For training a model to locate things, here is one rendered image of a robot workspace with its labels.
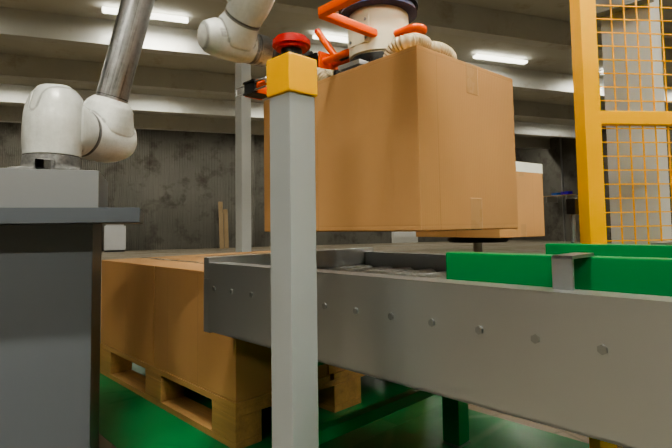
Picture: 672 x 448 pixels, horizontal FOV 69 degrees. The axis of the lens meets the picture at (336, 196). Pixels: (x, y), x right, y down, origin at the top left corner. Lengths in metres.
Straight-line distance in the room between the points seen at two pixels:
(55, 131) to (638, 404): 1.48
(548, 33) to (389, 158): 7.93
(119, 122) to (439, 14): 6.46
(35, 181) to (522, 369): 1.25
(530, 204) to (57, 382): 2.28
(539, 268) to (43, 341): 1.25
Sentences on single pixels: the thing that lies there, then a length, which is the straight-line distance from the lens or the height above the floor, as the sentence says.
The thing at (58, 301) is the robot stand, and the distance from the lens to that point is 1.55.
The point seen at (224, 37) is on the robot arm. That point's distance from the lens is 1.39.
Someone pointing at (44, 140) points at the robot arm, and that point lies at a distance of 1.61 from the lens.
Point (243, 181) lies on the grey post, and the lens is 5.21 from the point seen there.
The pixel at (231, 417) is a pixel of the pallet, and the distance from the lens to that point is 1.73.
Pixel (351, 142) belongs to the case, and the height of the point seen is 0.90.
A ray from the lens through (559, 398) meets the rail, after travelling 0.81.
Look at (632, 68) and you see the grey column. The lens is 2.14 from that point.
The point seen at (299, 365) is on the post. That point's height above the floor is 0.46.
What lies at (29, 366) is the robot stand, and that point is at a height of 0.34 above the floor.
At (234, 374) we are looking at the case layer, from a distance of 1.68.
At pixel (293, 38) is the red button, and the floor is 1.03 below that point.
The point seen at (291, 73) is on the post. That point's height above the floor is 0.96.
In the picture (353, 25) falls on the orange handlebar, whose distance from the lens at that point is 1.32.
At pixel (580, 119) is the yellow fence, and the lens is 1.58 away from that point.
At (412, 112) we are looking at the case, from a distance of 1.08.
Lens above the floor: 0.69
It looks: 3 degrees up
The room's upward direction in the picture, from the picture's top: 1 degrees counter-clockwise
